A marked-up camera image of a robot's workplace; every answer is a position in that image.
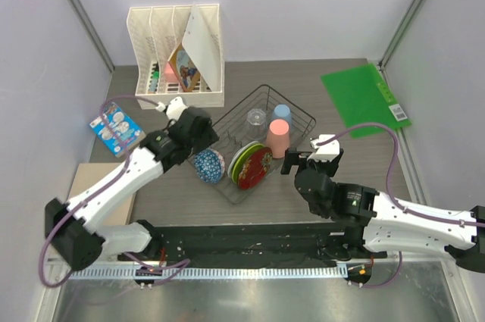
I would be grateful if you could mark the pink plastic cup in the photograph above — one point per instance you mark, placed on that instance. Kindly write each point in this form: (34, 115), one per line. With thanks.
(278, 138)

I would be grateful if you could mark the white file organizer rack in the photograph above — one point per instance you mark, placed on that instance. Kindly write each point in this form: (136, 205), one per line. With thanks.
(154, 33)

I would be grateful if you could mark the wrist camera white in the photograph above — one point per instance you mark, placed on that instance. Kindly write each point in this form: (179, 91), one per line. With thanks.
(324, 148)
(173, 109)

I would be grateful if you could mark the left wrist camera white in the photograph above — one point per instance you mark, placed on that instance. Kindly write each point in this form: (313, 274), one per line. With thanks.
(173, 109)

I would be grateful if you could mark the black wire dish rack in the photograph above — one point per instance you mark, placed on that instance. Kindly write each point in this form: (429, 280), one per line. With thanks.
(245, 125)

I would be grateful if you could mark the pink block in organizer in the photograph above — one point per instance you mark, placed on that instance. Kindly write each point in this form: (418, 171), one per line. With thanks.
(169, 74)

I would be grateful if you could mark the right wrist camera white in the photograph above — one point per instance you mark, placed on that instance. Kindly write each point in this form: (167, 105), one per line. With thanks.
(324, 148)

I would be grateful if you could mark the light blue plastic cup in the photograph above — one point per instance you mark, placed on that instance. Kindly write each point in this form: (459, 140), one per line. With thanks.
(282, 112)

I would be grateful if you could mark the white plate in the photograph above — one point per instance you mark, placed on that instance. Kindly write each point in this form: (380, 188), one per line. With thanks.
(236, 156)

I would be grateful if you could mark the green plastic folder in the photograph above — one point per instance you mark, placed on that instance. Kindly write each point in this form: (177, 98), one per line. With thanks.
(360, 95)

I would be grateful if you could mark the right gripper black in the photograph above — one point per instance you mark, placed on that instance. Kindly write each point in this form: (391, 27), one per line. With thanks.
(292, 157)

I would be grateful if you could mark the red floral plate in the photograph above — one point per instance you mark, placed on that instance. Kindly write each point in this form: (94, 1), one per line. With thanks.
(255, 168)

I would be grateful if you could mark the white binder folder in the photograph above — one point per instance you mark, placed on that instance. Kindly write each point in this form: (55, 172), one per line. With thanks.
(199, 45)

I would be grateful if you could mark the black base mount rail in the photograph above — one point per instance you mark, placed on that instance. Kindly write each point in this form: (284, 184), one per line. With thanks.
(259, 245)

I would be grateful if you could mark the blue children's book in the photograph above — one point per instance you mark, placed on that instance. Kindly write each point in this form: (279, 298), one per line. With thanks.
(122, 125)

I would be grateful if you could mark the picture book in organizer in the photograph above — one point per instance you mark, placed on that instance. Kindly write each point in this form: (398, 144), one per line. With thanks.
(188, 74)

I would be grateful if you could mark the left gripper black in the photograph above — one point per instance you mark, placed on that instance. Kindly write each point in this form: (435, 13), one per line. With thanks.
(208, 138)

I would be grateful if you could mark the green plate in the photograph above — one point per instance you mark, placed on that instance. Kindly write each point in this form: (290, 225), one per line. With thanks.
(243, 157)

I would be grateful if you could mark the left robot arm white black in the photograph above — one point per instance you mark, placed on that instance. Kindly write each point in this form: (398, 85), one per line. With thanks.
(76, 230)

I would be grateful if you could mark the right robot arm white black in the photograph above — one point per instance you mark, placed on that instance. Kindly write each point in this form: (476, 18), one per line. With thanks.
(377, 223)

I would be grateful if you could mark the clear plastic cup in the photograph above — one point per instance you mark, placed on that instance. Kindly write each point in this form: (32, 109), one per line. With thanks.
(256, 124)

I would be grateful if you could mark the blue patterned ceramic bowl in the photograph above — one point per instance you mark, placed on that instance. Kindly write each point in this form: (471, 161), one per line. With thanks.
(209, 165)

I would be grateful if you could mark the white slotted cable duct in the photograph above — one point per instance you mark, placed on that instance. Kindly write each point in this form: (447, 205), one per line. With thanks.
(126, 271)

